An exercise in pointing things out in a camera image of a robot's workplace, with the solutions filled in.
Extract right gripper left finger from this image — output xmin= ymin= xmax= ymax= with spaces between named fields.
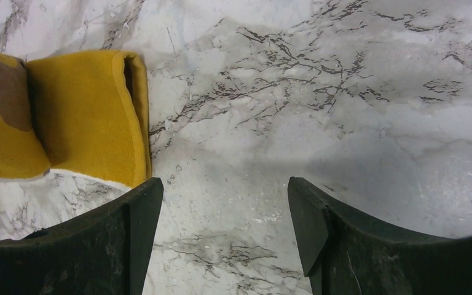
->
xmin=0 ymin=178 xmax=163 ymax=294

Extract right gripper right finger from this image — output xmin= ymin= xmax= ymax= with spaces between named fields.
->
xmin=288 ymin=177 xmax=472 ymax=294

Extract brown yellow towels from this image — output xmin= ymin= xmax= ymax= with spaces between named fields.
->
xmin=0 ymin=50 xmax=151 ymax=190

